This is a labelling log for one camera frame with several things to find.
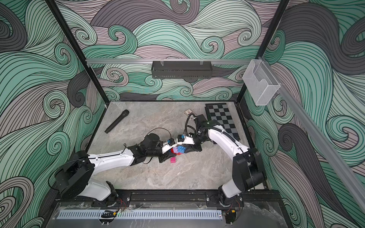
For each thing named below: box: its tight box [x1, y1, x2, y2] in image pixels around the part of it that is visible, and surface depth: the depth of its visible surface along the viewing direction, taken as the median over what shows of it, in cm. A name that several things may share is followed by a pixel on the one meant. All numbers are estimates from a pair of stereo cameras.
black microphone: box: [104, 109, 130, 134], surface depth 107 cm
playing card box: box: [183, 108, 193, 116], surface depth 114 cm
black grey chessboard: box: [204, 102, 241, 142], surface depth 112 cm
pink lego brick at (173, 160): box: [170, 156, 177, 164], surface depth 88 cm
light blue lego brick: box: [177, 145, 187, 154], surface depth 78 cm
